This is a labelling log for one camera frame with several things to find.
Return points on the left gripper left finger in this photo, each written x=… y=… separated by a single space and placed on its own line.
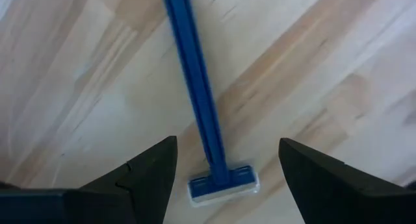
x=143 y=191

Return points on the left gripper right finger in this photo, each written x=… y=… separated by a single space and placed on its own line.
x=341 y=194

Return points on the blue disposable razor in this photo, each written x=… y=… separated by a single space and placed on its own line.
x=195 y=71

